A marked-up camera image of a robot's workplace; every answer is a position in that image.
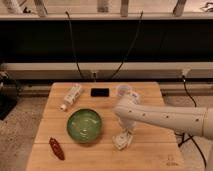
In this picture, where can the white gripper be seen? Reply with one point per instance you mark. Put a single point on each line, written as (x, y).
(127, 126)

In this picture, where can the white sponge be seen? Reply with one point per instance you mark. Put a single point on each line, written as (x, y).
(122, 140)

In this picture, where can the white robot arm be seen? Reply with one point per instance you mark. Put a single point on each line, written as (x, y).
(197, 121)

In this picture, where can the clear plastic cup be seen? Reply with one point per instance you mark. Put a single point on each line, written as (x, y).
(122, 89)

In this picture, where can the green bowl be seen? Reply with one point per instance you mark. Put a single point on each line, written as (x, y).
(84, 126)

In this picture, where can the black rectangular block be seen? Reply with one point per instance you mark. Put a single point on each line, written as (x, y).
(99, 92)

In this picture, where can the white tube bottle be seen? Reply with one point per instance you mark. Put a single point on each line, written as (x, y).
(74, 92)

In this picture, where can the red brown chili toy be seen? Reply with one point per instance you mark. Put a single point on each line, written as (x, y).
(57, 150)

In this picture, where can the dark equipment at left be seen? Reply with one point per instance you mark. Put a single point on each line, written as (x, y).
(7, 102)

